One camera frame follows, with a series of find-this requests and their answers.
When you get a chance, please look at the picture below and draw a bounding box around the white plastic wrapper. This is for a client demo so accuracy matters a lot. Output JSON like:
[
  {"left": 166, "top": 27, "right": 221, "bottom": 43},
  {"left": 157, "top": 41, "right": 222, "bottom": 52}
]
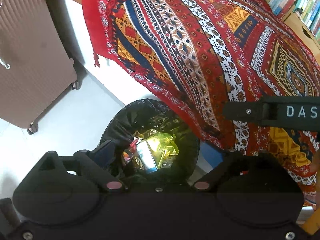
[{"left": 137, "top": 141, "right": 157, "bottom": 174}]

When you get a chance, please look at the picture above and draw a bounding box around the black lined trash bin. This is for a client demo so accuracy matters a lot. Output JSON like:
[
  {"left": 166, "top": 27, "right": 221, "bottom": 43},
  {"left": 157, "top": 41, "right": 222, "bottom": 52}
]
[{"left": 93, "top": 99, "right": 200, "bottom": 182}]

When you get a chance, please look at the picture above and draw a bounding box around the red patterned tablecloth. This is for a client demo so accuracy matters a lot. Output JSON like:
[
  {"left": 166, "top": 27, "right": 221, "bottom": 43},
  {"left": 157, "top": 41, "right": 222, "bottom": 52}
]
[{"left": 82, "top": 0, "right": 319, "bottom": 206}]

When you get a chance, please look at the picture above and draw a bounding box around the wooden shelf box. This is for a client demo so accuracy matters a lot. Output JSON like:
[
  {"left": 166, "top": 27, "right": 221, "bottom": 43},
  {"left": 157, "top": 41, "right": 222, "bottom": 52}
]
[{"left": 281, "top": 5, "right": 320, "bottom": 62}]

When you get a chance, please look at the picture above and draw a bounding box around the pink ribbed suitcase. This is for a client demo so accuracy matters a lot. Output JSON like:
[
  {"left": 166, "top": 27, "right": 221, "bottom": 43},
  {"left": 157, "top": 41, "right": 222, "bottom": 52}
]
[{"left": 1, "top": 0, "right": 80, "bottom": 134}]

